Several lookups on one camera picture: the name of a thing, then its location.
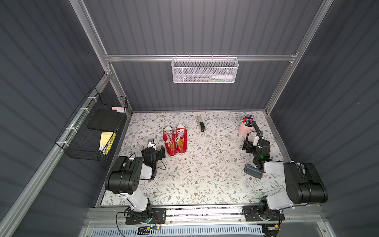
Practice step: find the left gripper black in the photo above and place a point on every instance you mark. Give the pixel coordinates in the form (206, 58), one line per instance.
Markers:
(160, 152)

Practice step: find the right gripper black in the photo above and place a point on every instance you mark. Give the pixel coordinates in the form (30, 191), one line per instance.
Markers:
(250, 146)

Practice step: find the red canvas sneaker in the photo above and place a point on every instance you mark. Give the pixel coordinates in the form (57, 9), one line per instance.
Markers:
(169, 140)
(181, 135)

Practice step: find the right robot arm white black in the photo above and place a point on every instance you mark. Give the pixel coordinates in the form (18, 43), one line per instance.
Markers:
(303, 184)

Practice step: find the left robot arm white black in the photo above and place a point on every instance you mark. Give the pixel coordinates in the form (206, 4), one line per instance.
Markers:
(126, 173)

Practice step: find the pink pen cup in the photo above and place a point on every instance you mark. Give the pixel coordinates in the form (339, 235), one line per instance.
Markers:
(243, 130)

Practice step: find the grey rectangular box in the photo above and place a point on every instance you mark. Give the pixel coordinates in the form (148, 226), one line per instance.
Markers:
(253, 171)

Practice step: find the yellow notepad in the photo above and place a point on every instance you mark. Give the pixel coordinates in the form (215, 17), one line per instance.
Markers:
(106, 142)

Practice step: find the pink sticky notes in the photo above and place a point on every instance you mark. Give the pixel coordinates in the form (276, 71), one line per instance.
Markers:
(119, 109)

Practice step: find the black notebook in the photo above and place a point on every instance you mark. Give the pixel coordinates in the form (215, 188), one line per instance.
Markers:
(105, 120)

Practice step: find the white marker in basket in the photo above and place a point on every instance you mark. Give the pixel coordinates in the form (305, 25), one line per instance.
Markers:
(204, 78)

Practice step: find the black wire wall basket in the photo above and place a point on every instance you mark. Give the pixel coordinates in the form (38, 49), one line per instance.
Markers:
(79, 142)

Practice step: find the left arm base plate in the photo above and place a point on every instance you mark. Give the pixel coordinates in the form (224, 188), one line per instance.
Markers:
(149, 216)

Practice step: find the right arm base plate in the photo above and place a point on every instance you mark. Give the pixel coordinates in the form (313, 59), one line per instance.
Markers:
(256, 213)

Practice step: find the aluminium mounting rail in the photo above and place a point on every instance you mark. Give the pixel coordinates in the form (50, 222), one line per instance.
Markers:
(203, 214)

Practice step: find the white wire mesh basket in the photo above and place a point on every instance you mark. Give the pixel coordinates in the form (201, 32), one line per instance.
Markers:
(199, 66)

